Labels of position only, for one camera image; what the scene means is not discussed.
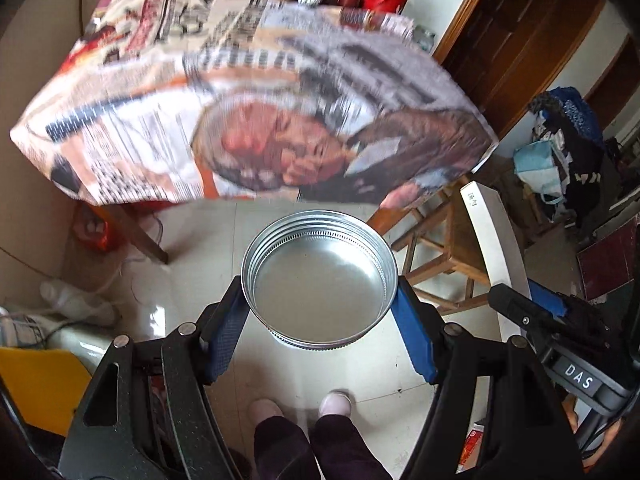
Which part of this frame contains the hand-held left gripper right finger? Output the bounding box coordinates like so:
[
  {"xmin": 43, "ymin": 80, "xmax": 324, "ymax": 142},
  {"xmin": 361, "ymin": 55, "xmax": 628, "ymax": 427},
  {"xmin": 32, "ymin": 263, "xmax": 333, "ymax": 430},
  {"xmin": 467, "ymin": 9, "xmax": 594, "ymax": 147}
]
[{"xmin": 391, "ymin": 280, "xmax": 571, "ymax": 480}]

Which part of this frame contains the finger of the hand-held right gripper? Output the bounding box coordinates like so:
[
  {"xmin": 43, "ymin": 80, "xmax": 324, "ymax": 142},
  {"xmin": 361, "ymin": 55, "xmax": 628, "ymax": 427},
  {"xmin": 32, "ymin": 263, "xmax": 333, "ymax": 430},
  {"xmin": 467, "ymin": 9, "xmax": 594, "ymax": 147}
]
[
  {"xmin": 489, "ymin": 284, "xmax": 551, "ymax": 333},
  {"xmin": 527, "ymin": 280, "xmax": 568, "ymax": 318}
]

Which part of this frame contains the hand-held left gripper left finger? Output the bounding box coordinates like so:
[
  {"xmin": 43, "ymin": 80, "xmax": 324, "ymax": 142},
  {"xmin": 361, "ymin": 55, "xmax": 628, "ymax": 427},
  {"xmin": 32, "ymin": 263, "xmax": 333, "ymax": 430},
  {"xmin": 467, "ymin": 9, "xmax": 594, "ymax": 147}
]
[{"xmin": 59, "ymin": 276, "xmax": 251, "ymax": 480}]

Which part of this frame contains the silver metal lid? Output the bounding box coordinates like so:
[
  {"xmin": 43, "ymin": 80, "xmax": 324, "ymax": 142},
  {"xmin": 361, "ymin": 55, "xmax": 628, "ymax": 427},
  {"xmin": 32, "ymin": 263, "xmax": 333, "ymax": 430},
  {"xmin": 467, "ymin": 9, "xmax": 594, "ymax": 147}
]
[{"xmin": 241, "ymin": 211, "xmax": 401, "ymax": 348}]

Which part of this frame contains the dark red board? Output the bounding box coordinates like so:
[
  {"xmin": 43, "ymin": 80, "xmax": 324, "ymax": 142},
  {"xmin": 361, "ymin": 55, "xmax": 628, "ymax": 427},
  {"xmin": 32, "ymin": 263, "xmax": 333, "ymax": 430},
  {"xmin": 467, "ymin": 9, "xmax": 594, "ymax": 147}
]
[{"xmin": 575, "ymin": 215, "xmax": 640, "ymax": 303}]

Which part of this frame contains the person's left shoe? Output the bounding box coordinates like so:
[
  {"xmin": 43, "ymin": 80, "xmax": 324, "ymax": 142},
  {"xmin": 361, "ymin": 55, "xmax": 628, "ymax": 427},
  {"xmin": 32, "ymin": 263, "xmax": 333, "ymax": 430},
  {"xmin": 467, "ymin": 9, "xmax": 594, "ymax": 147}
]
[{"xmin": 248, "ymin": 397, "xmax": 285, "ymax": 423}]

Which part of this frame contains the person's shoe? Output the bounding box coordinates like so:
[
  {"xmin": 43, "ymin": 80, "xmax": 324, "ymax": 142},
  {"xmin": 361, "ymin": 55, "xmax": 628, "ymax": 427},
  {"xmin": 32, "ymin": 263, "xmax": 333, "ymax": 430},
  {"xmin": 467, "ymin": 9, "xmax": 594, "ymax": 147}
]
[
  {"xmin": 248, "ymin": 397, "xmax": 285, "ymax": 423},
  {"xmin": 319, "ymin": 391, "xmax": 352, "ymax": 416}
]

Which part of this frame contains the wooden stool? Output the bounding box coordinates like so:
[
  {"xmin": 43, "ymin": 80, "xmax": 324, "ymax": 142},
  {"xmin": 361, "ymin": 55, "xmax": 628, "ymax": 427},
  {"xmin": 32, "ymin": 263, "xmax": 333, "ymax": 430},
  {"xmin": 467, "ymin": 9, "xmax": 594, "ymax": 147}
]
[{"xmin": 367, "ymin": 175, "xmax": 501, "ymax": 316}]

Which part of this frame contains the person's right shoe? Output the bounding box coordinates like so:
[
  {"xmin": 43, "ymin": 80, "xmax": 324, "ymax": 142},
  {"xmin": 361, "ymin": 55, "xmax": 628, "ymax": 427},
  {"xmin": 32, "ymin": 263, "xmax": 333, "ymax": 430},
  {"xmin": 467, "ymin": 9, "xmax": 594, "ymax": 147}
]
[{"xmin": 319, "ymin": 391, "xmax": 352, "ymax": 416}]

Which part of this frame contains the red white packet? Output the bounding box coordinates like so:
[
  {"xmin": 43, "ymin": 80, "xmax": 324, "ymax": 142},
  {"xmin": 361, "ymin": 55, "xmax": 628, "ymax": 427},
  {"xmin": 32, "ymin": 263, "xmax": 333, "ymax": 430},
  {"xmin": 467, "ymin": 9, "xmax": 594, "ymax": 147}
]
[{"xmin": 460, "ymin": 422, "xmax": 488, "ymax": 468}]

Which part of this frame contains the wooden table leg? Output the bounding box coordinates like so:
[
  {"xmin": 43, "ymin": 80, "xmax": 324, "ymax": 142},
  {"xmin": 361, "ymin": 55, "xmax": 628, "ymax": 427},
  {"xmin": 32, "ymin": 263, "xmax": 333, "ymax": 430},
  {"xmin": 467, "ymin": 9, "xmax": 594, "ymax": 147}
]
[{"xmin": 112, "ymin": 202, "xmax": 171, "ymax": 266}]

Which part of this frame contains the person's right leg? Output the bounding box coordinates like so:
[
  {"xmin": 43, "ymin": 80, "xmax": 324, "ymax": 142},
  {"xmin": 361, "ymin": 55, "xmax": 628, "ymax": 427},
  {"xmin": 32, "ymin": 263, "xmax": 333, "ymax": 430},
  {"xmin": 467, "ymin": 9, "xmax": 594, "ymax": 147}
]
[{"xmin": 312, "ymin": 410, "xmax": 393, "ymax": 480}]

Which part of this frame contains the person's leg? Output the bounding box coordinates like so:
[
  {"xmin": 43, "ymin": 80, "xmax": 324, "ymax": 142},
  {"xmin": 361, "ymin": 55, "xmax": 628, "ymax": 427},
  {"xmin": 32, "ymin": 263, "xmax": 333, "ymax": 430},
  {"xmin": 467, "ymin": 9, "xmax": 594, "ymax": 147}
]
[
  {"xmin": 312, "ymin": 410, "xmax": 393, "ymax": 480},
  {"xmin": 252, "ymin": 412, "xmax": 313, "ymax": 480}
]

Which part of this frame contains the person's left leg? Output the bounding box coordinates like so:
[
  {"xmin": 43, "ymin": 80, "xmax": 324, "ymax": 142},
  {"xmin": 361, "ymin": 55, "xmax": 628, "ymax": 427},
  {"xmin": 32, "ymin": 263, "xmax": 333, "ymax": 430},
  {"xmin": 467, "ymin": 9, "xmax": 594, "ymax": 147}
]
[{"xmin": 252, "ymin": 412, "xmax": 313, "ymax": 480}]

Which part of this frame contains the white plastic bottle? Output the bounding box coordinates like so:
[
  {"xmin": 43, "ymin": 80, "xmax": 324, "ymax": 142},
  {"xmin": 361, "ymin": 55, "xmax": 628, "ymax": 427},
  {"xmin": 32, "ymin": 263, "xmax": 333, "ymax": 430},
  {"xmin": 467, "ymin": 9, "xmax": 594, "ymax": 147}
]
[{"xmin": 40, "ymin": 280, "xmax": 121, "ymax": 326}]

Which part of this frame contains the pile of clothes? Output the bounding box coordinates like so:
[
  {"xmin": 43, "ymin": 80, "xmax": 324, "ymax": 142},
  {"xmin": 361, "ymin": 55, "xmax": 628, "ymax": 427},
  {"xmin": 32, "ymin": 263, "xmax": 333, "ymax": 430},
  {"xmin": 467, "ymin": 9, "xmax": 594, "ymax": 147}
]
[{"xmin": 515, "ymin": 85, "xmax": 631, "ymax": 231}]

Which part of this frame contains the red plastic bag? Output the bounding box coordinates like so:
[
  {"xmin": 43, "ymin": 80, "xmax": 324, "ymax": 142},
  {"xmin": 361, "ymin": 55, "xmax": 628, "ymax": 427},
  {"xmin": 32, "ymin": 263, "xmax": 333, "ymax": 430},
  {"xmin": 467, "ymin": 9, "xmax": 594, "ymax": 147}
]
[{"xmin": 72, "ymin": 205, "xmax": 126, "ymax": 253}]

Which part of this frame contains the yellow plastic object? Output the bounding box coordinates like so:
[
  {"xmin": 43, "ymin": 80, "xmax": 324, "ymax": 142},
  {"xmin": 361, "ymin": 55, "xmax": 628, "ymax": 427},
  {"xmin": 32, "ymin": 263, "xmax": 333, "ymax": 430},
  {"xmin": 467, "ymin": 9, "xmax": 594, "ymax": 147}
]
[{"xmin": 0, "ymin": 346, "xmax": 94, "ymax": 438}]

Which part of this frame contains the printed newspaper-pattern tablecloth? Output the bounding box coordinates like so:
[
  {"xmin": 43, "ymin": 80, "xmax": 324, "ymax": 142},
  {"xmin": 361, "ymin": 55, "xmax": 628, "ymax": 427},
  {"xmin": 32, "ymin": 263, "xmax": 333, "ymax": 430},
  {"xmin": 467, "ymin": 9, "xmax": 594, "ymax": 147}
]
[{"xmin": 9, "ymin": 0, "xmax": 500, "ymax": 211}]

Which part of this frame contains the brown wooden door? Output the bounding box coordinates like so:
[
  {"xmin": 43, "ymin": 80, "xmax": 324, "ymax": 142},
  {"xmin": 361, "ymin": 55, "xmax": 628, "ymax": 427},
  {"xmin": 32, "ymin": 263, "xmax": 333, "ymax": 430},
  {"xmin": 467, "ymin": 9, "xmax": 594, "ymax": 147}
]
[{"xmin": 432, "ymin": 0, "xmax": 606, "ymax": 136}]

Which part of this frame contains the clear glass jar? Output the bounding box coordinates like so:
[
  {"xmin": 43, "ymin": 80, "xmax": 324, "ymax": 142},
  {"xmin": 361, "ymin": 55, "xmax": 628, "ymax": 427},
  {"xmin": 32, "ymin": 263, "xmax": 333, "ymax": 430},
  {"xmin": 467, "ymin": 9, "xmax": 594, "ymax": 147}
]
[{"xmin": 412, "ymin": 25, "xmax": 437, "ymax": 53}]

